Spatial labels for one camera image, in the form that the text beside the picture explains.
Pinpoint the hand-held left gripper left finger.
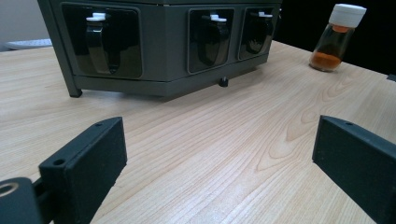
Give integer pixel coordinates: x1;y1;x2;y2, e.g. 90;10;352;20
38;116;128;224

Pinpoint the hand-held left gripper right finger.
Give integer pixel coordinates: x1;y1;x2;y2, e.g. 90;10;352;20
311;115;396;224

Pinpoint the glass spice jar red powder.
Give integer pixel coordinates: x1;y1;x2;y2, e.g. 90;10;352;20
308;3;368;73

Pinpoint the black spice box white tab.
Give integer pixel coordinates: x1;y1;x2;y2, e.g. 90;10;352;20
61;2;144;79
238;7;276;62
187;7;235;75

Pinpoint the dark grey spice rack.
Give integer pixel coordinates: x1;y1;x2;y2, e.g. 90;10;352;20
36;0;284;102

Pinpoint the white keyboard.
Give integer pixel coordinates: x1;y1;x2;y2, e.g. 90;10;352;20
4;38;53;50

